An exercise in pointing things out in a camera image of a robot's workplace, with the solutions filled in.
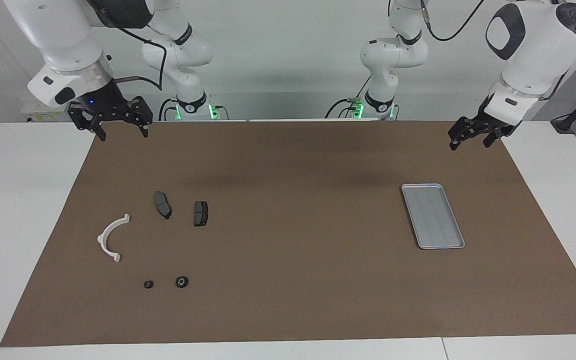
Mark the white wall box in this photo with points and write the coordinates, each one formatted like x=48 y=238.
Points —
x=43 y=116

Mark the white curved plastic bracket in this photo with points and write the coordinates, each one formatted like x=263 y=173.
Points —
x=103 y=240

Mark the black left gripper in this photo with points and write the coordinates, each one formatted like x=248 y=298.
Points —
x=483 y=122

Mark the small black bearing gear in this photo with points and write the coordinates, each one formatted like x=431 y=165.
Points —
x=148 y=284

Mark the brown table mat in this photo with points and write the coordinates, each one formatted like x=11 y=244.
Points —
x=288 y=280

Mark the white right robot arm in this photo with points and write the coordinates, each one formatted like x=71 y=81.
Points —
x=68 y=35

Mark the dark curved brake pad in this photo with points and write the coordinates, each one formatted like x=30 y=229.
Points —
x=162 y=204

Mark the silver metal tray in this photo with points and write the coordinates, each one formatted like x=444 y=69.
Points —
x=433 y=217

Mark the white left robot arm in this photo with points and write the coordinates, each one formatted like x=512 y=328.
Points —
x=533 y=55

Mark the large black bearing gear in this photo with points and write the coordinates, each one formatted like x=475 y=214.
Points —
x=182 y=281

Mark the dark rectangular brake pad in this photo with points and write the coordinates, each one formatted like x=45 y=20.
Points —
x=200 y=214

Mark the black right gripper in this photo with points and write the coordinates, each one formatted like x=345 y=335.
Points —
x=103 y=102

